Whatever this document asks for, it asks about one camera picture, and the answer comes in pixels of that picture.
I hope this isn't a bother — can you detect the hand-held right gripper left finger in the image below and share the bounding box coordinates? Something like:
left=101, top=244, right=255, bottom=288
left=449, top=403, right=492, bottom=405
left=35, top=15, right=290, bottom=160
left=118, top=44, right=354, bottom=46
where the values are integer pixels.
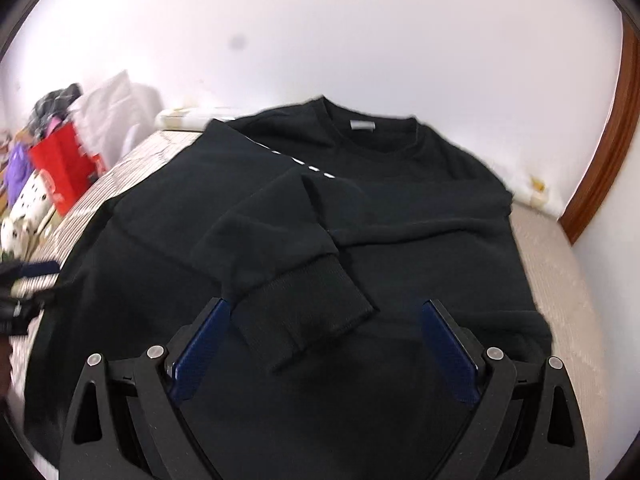
left=59, top=297, right=232, bottom=480

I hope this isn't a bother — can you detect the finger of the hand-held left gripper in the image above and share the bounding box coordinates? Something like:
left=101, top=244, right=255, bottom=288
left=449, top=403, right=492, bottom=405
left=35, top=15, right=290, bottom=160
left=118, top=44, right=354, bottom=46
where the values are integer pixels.
left=0, top=258, right=62, bottom=283
left=15, top=282, right=63, bottom=313

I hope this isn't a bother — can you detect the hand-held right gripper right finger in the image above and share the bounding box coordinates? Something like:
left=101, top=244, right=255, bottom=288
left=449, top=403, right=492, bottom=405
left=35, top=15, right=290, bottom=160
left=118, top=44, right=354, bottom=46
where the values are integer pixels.
left=420, top=299, right=591, bottom=480

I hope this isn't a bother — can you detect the black sweatshirt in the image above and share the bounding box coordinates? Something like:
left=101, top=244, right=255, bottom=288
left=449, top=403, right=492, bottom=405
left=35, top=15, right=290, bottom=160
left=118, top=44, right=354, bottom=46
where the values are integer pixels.
left=22, top=94, right=553, bottom=480

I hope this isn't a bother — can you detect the white spotted plush toy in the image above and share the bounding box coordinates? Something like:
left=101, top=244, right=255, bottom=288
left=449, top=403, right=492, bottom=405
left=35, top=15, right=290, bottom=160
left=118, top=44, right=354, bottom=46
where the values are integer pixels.
left=0, top=170, right=56, bottom=256

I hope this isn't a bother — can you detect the purple soft item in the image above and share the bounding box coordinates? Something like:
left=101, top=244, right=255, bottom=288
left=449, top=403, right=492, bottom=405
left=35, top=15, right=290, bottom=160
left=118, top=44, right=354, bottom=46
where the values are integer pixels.
left=5, top=142, right=38, bottom=201

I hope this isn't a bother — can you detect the red paper bag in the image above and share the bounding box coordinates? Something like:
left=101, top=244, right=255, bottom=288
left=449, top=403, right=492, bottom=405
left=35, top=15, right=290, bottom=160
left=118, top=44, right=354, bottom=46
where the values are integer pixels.
left=29, top=122, right=108, bottom=216

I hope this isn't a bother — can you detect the striped beige bed mattress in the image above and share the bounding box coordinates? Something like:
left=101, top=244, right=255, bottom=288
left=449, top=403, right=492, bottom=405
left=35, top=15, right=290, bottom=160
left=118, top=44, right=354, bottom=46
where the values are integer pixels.
left=0, top=129, right=623, bottom=480

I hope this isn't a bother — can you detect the dark plaid cloth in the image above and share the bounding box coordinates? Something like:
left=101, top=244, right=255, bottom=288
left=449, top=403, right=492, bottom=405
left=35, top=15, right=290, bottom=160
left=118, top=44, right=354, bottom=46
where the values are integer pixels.
left=30, top=82, right=83, bottom=136

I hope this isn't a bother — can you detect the white plastic bag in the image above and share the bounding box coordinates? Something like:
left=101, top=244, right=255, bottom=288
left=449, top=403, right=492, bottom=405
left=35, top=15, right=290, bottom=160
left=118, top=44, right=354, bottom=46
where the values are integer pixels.
left=72, top=70, right=163, bottom=161

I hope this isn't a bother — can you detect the rolled white printed mat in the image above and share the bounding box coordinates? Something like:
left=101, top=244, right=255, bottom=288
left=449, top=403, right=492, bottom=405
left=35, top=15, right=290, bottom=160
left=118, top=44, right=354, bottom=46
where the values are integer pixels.
left=155, top=106, right=551, bottom=211

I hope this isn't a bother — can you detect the brown wooden door frame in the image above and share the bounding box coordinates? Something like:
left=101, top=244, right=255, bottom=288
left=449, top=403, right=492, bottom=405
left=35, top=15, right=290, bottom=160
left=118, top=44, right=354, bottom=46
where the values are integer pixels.
left=559, top=20, right=640, bottom=246

